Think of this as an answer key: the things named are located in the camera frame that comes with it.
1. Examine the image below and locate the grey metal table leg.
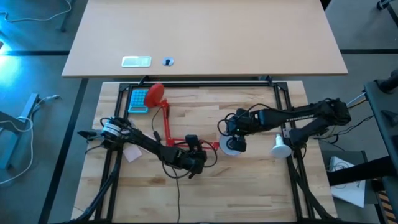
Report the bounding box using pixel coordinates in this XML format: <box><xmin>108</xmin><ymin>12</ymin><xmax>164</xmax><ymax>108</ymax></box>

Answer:
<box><xmin>0</xmin><ymin>92</ymin><xmax>40</xmax><ymax>170</ymax></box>

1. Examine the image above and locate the red desk lamp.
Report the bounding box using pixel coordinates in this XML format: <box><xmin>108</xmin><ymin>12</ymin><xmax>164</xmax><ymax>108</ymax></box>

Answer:
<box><xmin>144</xmin><ymin>82</ymin><xmax>245</xmax><ymax>157</ymax></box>

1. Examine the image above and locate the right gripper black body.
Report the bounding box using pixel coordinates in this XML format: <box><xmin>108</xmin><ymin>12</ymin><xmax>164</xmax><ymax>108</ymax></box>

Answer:
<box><xmin>228</xmin><ymin>108</ymin><xmax>261</xmax><ymax>138</ymax></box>

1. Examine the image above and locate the blue calculator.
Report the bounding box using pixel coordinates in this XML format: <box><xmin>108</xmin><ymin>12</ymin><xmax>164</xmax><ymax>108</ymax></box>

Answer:
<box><xmin>127</xmin><ymin>88</ymin><xmax>150</xmax><ymax>114</ymax></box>

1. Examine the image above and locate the black metal table frame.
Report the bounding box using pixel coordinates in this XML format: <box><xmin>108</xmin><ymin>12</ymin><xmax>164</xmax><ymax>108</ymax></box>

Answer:
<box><xmin>62</xmin><ymin>76</ymin><xmax>340</xmax><ymax>224</ymax></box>

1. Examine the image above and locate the pink paper note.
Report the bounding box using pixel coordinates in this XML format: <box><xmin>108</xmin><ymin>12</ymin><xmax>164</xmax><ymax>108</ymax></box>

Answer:
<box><xmin>123</xmin><ymin>145</ymin><xmax>143</xmax><ymax>163</ymax></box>

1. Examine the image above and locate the white paper sheet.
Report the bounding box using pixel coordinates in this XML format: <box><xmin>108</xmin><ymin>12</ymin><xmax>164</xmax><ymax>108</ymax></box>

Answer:
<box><xmin>328</xmin><ymin>155</ymin><xmax>367</xmax><ymax>208</ymax></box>

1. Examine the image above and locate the silver metal rod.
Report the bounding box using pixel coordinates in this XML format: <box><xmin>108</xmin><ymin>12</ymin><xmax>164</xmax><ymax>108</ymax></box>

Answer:
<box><xmin>346</xmin><ymin>91</ymin><xmax>367</xmax><ymax>107</ymax></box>

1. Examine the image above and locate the beige wooden desk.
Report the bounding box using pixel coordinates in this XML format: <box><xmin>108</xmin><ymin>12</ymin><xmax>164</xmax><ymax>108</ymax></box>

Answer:
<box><xmin>61</xmin><ymin>0</ymin><xmax>349</xmax><ymax>78</ymax></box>

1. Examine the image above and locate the black metal beam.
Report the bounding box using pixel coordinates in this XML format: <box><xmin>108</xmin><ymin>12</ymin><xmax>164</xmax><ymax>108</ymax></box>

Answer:
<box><xmin>326</xmin><ymin>155</ymin><xmax>398</xmax><ymax>187</ymax></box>

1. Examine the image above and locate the white floor cable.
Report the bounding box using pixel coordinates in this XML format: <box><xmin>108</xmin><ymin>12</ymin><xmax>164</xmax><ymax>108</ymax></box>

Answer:
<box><xmin>0</xmin><ymin>0</ymin><xmax>73</xmax><ymax>23</ymax></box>
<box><xmin>0</xmin><ymin>94</ymin><xmax>62</xmax><ymax>185</ymax></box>

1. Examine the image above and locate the grey desk leg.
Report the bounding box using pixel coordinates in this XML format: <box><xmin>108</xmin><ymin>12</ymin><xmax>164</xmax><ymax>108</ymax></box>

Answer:
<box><xmin>60</xmin><ymin>0</ymin><xmax>77</xmax><ymax>34</ymax></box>

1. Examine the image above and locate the black lamp power cable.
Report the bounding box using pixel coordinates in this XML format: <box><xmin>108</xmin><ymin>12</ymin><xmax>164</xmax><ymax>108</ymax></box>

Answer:
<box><xmin>151</xmin><ymin>107</ymin><xmax>183</xmax><ymax>224</ymax></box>

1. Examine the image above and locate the yellow black striped tape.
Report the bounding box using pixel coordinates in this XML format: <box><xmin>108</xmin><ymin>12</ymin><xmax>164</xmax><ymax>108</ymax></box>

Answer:
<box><xmin>376</xmin><ymin>189</ymin><xmax>394</xmax><ymax>220</ymax></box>

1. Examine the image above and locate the black chair base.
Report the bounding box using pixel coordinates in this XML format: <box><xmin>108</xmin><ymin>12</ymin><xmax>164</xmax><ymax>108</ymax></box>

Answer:
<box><xmin>376</xmin><ymin>0</ymin><xmax>398</xmax><ymax>22</ymax></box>

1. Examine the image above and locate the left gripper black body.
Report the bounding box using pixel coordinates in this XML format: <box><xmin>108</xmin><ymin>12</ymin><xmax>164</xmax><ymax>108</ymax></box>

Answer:
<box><xmin>179</xmin><ymin>148</ymin><xmax>208</xmax><ymax>175</ymax></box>

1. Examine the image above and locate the black cylinder object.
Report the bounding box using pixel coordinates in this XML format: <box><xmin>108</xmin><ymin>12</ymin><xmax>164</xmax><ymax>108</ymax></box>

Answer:
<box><xmin>374</xmin><ymin>68</ymin><xmax>398</xmax><ymax>94</ymax></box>

